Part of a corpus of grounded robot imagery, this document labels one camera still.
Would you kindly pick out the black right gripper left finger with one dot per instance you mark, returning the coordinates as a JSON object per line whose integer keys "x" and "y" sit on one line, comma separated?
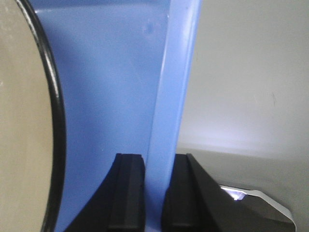
{"x": 118, "y": 203}

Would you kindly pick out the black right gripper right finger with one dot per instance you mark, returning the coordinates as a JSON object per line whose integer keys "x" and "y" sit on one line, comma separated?
{"x": 195, "y": 202}

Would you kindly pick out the beige plate with black rim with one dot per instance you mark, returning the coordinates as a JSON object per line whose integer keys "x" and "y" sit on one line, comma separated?
{"x": 32, "y": 123}

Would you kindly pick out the blue plastic tray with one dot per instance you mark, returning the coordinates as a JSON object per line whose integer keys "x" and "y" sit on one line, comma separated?
{"x": 124, "y": 67}

